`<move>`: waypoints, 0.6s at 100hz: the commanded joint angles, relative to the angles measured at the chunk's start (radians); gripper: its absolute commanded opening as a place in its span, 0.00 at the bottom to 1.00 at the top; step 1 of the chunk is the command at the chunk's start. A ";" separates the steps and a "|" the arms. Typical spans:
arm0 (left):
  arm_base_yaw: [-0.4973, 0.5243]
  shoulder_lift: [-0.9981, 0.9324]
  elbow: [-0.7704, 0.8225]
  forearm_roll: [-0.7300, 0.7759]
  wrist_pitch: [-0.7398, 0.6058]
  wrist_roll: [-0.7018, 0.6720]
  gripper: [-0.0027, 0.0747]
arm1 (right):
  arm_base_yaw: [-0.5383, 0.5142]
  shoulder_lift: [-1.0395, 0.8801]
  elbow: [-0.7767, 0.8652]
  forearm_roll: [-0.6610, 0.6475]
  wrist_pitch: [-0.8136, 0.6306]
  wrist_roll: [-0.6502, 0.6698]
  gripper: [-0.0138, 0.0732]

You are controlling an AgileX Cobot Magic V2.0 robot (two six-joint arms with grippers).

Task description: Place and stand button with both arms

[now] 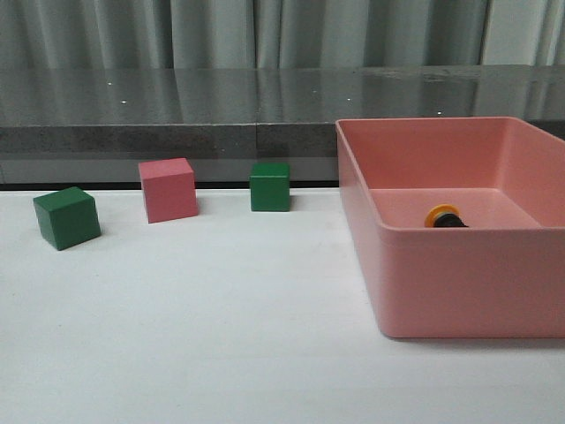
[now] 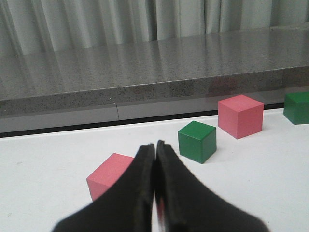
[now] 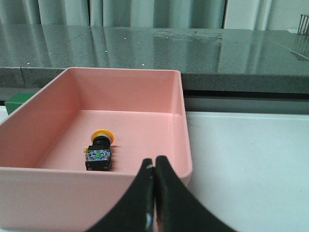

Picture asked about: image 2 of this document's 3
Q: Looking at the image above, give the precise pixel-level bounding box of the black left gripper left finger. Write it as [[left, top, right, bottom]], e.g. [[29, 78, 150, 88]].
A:
[[53, 144, 155, 232]]

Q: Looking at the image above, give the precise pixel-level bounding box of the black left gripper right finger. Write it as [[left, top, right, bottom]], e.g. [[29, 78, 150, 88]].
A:
[[155, 140, 269, 232]]

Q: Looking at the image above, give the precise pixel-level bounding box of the pink cube near gripper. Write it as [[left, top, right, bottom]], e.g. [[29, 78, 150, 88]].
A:
[[86, 153, 134, 201]]

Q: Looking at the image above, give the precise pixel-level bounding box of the green cube left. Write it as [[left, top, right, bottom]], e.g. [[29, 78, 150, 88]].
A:
[[178, 121, 217, 164]]

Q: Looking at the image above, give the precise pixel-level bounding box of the pink cube back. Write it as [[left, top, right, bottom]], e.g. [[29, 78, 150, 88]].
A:
[[218, 95, 264, 139]]

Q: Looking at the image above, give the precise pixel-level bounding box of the grey granite ledge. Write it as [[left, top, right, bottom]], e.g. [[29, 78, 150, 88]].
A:
[[0, 23, 309, 133]]

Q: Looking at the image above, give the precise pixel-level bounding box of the green cube near bin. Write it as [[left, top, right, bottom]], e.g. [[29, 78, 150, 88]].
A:
[[283, 91, 309, 125]]

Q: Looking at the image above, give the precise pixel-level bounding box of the white pleated curtain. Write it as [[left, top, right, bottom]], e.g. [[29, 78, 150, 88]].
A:
[[0, 0, 309, 57]]

